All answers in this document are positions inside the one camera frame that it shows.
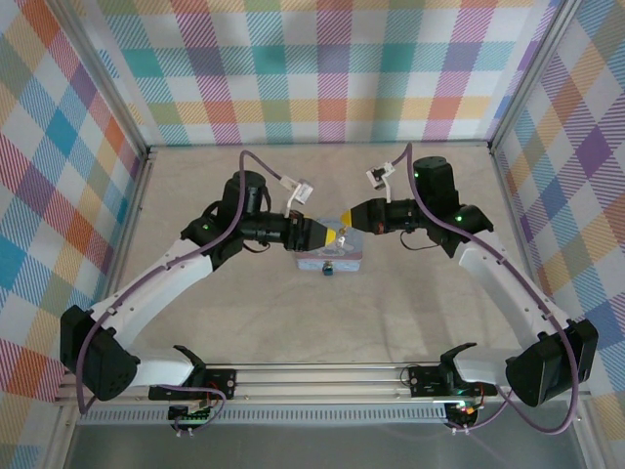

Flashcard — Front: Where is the light blue pouch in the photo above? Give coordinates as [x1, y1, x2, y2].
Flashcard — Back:
[291, 217, 365, 273]

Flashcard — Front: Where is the grey metal panel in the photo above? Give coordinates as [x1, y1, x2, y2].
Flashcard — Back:
[65, 422, 585, 469]

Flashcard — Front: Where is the thin black left gripper wire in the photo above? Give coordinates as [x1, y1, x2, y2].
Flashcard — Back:
[242, 237, 273, 256]

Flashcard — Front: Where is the thin black gripper wire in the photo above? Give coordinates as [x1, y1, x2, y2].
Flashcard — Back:
[398, 229, 434, 251]
[242, 237, 273, 256]

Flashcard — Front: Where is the thin black right gripper wire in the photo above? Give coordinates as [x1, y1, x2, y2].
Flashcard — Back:
[398, 229, 434, 251]

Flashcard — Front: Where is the aluminium frame rear bar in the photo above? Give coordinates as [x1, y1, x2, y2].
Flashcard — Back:
[144, 140, 494, 150]

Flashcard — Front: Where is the aluminium frame side bar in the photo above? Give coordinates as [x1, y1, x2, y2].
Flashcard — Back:
[87, 149, 160, 365]

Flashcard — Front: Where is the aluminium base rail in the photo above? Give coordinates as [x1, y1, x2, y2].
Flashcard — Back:
[57, 360, 595, 405]

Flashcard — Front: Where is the aluminium frame post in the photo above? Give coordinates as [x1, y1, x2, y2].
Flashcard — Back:
[489, 0, 587, 152]
[48, 0, 150, 162]

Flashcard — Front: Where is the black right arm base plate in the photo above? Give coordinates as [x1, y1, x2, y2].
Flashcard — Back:
[406, 363, 500, 398]

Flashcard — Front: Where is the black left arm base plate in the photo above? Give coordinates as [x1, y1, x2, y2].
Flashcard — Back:
[194, 367, 239, 402]

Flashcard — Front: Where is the grey slotted cable duct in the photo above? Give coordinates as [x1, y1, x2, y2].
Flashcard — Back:
[77, 404, 448, 426]

